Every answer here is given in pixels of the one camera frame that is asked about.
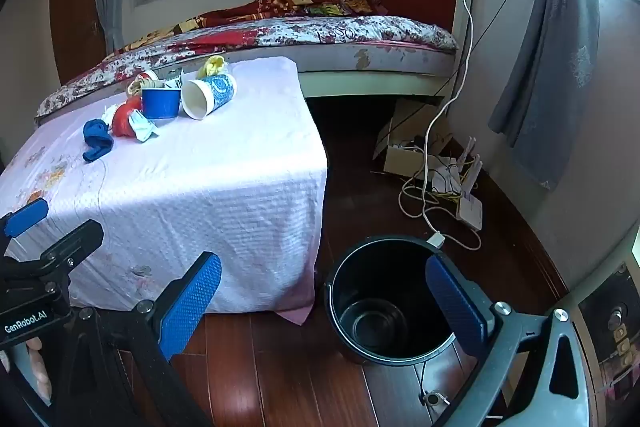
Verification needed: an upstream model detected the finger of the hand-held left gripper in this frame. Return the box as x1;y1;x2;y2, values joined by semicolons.
0;198;50;240
27;220;105;275

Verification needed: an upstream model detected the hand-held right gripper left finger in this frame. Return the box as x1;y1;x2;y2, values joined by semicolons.
50;251;223;427

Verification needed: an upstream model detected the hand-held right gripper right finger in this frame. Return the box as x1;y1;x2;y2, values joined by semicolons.
425;253;608;427

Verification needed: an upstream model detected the black plastic bucket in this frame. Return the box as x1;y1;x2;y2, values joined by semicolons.
324;234;493;408

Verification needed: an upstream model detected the blue cloth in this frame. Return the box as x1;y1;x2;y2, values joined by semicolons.
82;119;117;164

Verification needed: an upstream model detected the red printed snack wrapper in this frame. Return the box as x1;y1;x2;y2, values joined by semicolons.
111;99;143;138

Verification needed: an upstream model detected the white wrapper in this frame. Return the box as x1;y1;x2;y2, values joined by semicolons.
129;111;160;142

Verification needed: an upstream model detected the white and blue paper cup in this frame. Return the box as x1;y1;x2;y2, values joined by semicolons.
180;73;237;121

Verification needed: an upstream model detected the yellow green wrapper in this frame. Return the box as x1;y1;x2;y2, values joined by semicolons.
196;54;230;80

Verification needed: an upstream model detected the person's left hand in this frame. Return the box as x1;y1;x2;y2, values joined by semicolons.
0;336;53;408

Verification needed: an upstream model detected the white router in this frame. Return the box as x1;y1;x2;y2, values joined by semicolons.
456;137;485;231

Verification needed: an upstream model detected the pink tablecloth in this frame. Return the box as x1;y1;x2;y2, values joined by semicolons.
0;56;329;325

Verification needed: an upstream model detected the cardboard box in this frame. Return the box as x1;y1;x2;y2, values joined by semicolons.
372;99;453;178

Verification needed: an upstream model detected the dark cabinet with stickers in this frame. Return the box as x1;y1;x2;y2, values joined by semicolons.
575;252;640;408

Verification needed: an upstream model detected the brown wooden door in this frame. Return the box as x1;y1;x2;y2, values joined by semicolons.
50;0;108;85

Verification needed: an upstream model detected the grey patterned curtain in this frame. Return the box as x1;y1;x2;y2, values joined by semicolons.
487;0;601;192

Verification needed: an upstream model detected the floral bed mattress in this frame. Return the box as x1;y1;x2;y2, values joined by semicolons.
35;14;460;128

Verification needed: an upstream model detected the white bed frame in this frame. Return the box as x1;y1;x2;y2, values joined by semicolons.
295;67;453;98

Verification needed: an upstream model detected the white hanging cable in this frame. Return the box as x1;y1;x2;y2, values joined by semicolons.
398;0;483;253

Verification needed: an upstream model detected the thin black wall cable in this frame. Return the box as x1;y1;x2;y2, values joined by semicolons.
444;0;542;95

